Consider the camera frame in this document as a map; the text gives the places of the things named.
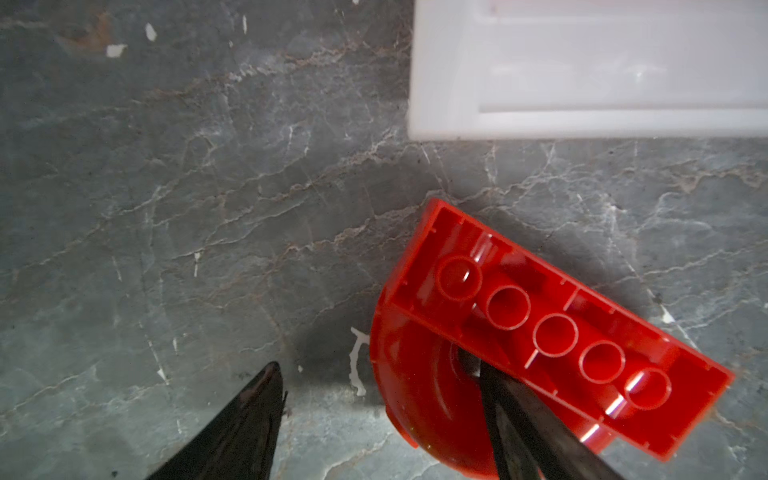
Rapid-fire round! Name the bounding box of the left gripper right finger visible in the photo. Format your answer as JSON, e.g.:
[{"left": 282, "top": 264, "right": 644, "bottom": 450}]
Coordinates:
[{"left": 458, "top": 348, "right": 622, "bottom": 479}]

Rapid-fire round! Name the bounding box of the white left bin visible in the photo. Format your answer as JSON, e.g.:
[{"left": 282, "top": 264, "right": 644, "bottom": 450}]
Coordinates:
[{"left": 408, "top": 1, "right": 767, "bottom": 141}]

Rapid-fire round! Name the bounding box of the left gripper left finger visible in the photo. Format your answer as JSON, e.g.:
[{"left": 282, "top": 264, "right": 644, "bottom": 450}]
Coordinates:
[{"left": 149, "top": 361, "right": 287, "bottom": 479}]

